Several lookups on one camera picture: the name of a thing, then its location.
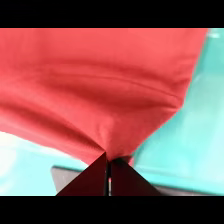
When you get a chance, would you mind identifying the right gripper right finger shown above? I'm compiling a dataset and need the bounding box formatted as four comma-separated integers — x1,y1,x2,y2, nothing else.
109,156,162,197

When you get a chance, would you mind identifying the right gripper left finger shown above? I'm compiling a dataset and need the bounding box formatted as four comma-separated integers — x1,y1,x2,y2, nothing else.
55,151,109,197

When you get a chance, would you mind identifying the red garment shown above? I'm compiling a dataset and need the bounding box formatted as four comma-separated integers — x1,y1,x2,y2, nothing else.
0,28,210,168

